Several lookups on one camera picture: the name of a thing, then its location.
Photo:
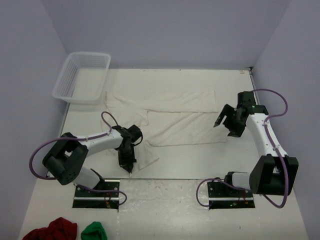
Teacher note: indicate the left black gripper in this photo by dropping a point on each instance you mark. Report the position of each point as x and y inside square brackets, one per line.
[127, 164]

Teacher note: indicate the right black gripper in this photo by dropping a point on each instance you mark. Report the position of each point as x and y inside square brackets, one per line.
[228, 111]

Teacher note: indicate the white t shirt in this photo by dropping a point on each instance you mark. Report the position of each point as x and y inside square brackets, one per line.
[173, 124]

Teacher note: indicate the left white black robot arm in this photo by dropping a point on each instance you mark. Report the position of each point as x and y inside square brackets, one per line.
[66, 158]

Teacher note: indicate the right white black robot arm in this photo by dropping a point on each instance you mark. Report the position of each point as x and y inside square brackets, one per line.
[275, 171]

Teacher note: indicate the green t shirt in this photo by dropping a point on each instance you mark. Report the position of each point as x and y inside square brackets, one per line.
[94, 231]

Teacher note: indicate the white plastic basket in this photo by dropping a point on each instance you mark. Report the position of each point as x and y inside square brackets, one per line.
[82, 78]

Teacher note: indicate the red t shirt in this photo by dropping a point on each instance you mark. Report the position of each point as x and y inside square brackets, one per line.
[59, 229]

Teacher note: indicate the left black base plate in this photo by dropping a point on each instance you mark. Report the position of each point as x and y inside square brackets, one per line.
[85, 199]

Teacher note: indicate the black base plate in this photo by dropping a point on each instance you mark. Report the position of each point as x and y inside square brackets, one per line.
[221, 196]
[85, 199]

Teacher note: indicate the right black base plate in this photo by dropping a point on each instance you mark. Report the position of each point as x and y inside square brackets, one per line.
[221, 196]

